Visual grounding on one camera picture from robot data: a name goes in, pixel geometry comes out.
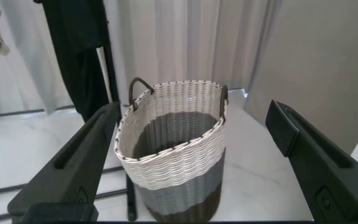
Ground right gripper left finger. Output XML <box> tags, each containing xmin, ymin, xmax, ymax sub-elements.
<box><xmin>7</xmin><ymin>101</ymin><xmax>120</xmax><ymax>223</ymax></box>

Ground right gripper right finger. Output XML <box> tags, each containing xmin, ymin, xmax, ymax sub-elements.
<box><xmin>265</xmin><ymin>99</ymin><xmax>358</xmax><ymax>222</ymax></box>

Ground black clothes rack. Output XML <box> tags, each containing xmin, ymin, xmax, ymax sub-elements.
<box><xmin>0</xmin><ymin>46</ymin><xmax>138</xmax><ymax>223</ymax></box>

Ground white laundry basket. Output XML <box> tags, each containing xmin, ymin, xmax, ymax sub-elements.
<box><xmin>114</xmin><ymin>77</ymin><xmax>229</xmax><ymax>223</ymax></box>

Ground black garment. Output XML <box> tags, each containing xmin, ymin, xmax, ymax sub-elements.
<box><xmin>33</xmin><ymin>0</ymin><xmax>120</xmax><ymax>123</ymax></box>

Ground white curtain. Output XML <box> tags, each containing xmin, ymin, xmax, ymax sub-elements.
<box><xmin>0</xmin><ymin>0</ymin><xmax>284</xmax><ymax>124</ymax></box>

